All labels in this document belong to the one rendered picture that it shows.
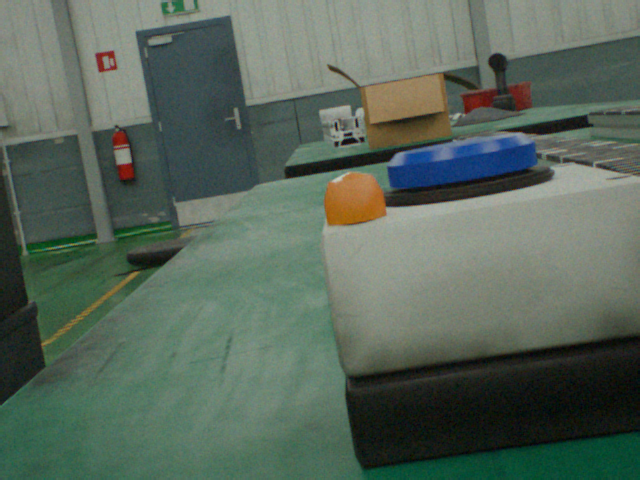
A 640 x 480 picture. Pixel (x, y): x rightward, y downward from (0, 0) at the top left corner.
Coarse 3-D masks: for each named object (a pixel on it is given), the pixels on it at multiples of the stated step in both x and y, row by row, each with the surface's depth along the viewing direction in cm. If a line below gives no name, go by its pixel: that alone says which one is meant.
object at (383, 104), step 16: (352, 80) 262; (400, 80) 259; (416, 80) 258; (432, 80) 258; (448, 80) 284; (464, 80) 259; (368, 96) 258; (384, 96) 258; (400, 96) 257; (416, 96) 257; (432, 96) 256; (368, 112) 259; (384, 112) 257; (400, 112) 256; (416, 112) 256; (432, 112) 255; (448, 112) 259; (368, 128) 260; (384, 128) 260; (400, 128) 260; (416, 128) 260; (432, 128) 260; (448, 128) 259; (384, 144) 261
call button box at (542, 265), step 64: (384, 192) 30; (448, 192) 27; (512, 192) 27; (576, 192) 26; (384, 256) 26; (448, 256) 26; (512, 256) 26; (576, 256) 26; (384, 320) 26; (448, 320) 26; (512, 320) 26; (576, 320) 26; (384, 384) 26; (448, 384) 26; (512, 384) 26; (576, 384) 26; (384, 448) 26; (448, 448) 26
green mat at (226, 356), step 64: (256, 192) 158; (320, 192) 134; (192, 256) 83; (256, 256) 76; (320, 256) 70; (128, 320) 57; (192, 320) 53; (256, 320) 50; (320, 320) 47; (64, 384) 43; (128, 384) 41; (192, 384) 39; (256, 384) 37; (320, 384) 36; (0, 448) 35; (64, 448) 33; (128, 448) 32; (192, 448) 31; (256, 448) 30; (320, 448) 29; (512, 448) 26; (576, 448) 26
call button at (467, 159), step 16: (448, 144) 29; (464, 144) 28; (480, 144) 28; (496, 144) 28; (512, 144) 28; (528, 144) 28; (400, 160) 29; (416, 160) 28; (432, 160) 28; (448, 160) 28; (464, 160) 28; (480, 160) 28; (496, 160) 28; (512, 160) 28; (528, 160) 28; (400, 176) 29; (416, 176) 28; (432, 176) 28; (448, 176) 28; (464, 176) 28; (480, 176) 28; (496, 176) 29
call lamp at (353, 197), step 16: (352, 176) 26; (368, 176) 26; (336, 192) 26; (352, 192) 26; (368, 192) 26; (336, 208) 26; (352, 208) 26; (368, 208) 26; (384, 208) 27; (336, 224) 26
